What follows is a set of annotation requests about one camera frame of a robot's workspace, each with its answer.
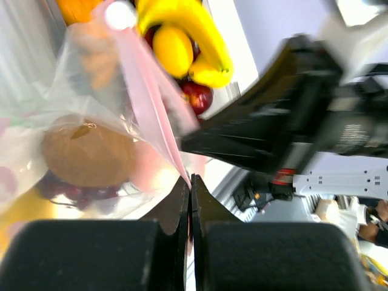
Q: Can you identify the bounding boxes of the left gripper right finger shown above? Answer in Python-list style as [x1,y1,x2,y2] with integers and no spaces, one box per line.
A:
[191,175,370,290]

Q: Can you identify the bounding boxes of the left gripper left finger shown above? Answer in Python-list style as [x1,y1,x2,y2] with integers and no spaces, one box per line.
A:
[1,179,189,290]

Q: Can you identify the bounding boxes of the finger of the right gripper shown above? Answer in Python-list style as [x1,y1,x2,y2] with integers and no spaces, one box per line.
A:
[181,35,343,175]

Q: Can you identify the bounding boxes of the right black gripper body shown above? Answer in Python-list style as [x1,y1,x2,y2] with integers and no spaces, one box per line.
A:
[269,63,387,200]

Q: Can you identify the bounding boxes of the pink egg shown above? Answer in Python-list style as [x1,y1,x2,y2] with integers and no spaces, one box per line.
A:
[130,141,178,192]

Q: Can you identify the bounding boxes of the dark red grape bunch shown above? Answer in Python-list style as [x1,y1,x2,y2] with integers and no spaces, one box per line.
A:
[36,171,121,214]

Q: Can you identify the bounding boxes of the yellow bell pepper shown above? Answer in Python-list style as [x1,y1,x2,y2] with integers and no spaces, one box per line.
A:
[1,185,78,251]

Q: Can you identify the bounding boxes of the clear pink zip top bag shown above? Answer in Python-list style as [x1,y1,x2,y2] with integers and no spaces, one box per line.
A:
[1,1,206,218]

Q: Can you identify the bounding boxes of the clear plastic food container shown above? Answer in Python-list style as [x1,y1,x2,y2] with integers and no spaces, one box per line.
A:
[69,1,239,121]

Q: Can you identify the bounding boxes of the dark red apple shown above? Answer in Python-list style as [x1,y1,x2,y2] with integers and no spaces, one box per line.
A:
[181,81,213,116]

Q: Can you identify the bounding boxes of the yellow banana bunch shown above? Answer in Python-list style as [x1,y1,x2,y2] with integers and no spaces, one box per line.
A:
[135,0,233,88]

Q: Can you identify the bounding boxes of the yellow lemon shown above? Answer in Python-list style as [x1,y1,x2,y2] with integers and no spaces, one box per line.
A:
[153,24,193,79]

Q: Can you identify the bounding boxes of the orange tangerine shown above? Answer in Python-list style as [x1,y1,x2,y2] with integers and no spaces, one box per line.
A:
[56,0,103,25]

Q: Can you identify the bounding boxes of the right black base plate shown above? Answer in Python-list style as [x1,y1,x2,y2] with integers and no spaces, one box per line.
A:
[232,173,274,212]

